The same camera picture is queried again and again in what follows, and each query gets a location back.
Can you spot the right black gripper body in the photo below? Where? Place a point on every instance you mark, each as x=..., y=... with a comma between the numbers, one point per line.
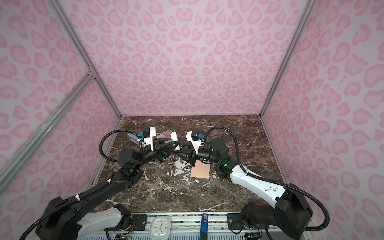
x=204, y=156

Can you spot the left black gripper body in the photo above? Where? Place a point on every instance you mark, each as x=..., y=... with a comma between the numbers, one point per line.
x=159, y=157

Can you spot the peach paper envelope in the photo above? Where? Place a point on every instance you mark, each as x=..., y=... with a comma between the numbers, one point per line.
x=200, y=170

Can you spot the white glue stick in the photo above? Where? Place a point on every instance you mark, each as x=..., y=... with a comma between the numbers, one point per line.
x=174, y=138

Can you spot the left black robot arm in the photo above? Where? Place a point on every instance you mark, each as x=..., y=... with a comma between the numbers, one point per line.
x=61, y=218

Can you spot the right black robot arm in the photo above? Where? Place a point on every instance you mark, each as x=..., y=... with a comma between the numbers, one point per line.
x=291, y=209

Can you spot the pink calculator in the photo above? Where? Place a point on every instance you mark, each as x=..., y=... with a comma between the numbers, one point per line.
x=165, y=135

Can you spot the grey blue stapler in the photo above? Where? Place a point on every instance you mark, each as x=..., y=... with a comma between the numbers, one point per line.
x=134, y=138

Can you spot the white analog clock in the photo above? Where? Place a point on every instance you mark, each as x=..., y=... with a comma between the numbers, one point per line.
x=160, y=228

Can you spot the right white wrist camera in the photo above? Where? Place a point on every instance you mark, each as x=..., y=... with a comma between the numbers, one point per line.
x=196, y=139

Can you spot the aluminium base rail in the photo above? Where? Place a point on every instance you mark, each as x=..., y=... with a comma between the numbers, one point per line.
x=185, y=226

